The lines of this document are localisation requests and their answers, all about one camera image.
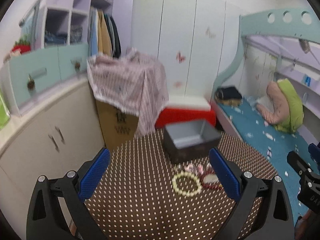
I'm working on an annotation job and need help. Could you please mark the red bead bracelet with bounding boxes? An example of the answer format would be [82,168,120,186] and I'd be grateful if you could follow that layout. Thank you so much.
[201,168,225,190]

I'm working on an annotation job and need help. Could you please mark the white jade pendant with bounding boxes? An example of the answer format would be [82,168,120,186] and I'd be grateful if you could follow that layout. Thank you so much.
[202,173,219,184]

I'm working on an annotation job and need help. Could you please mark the pink charm jewelry cluster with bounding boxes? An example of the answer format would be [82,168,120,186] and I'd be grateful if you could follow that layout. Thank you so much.
[184,163,204,174]

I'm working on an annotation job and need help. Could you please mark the cream bead bracelet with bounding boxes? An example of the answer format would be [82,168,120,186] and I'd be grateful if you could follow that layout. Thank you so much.
[171,171,203,197]

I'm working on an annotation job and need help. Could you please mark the green pillow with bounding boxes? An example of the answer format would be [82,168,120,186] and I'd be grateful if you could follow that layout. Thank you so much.
[274,79,304,134]

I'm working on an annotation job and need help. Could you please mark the blue patterned bed mattress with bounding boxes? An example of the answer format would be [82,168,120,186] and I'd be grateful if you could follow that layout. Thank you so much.
[216,99,319,221]

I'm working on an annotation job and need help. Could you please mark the pink blanket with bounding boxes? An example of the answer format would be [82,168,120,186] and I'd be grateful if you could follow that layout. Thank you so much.
[257,81,290,125]

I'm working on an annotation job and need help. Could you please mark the beige cabinet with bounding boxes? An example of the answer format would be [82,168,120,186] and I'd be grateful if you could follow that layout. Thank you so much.
[0,76,107,215]

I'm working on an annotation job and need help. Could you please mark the brown polka dot tablecloth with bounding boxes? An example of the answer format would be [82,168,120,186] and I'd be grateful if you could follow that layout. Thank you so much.
[68,127,279,240]

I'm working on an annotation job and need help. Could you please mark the dark folded clothes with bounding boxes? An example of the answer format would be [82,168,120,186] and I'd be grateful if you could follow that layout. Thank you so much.
[215,86,242,100]

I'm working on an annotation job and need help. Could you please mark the dark metal tin box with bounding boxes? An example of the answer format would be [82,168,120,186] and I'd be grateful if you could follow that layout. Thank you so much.
[163,119,222,164]

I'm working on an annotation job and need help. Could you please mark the brown cardboard box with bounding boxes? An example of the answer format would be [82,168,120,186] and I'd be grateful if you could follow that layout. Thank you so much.
[95,100,139,152]

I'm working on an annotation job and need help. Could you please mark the red ottoman with white top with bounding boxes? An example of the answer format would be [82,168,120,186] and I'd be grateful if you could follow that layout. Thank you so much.
[155,96,216,129]

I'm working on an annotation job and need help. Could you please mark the teal drawer unit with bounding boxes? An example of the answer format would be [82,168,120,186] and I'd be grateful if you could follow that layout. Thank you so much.
[1,43,88,116]

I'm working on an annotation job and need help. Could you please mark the white wardrobe doors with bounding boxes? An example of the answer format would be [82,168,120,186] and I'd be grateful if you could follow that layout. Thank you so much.
[131,0,243,100]

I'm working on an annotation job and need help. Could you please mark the pink checkered cloth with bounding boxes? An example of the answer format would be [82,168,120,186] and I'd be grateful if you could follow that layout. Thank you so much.
[87,48,169,137]

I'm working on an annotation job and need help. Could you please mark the red flower pot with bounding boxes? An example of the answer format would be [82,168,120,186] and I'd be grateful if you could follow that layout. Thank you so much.
[11,35,31,54]

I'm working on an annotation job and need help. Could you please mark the hanging clothes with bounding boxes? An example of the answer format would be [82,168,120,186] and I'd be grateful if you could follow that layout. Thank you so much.
[88,7,121,59]

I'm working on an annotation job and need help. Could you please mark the lilac open shelf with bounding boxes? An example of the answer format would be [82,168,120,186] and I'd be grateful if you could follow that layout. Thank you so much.
[31,0,113,50]

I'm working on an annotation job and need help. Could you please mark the teal bunk bed frame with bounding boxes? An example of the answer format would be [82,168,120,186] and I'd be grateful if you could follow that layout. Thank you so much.
[213,8,319,98]

